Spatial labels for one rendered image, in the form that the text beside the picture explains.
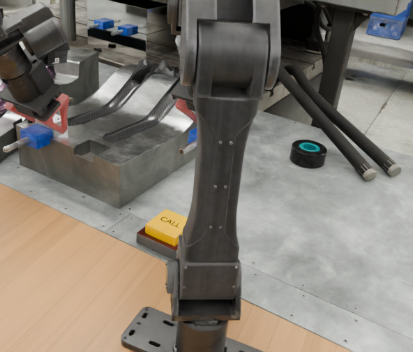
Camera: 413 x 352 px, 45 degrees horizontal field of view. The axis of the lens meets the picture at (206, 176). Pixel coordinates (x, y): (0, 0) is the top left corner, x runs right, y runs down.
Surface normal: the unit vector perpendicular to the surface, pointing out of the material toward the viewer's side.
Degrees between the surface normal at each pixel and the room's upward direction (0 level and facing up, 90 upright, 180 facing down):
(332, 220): 0
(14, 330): 0
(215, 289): 89
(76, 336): 0
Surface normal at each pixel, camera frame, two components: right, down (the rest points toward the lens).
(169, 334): 0.09, -0.87
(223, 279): 0.11, 0.44
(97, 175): -0.51, 0.38
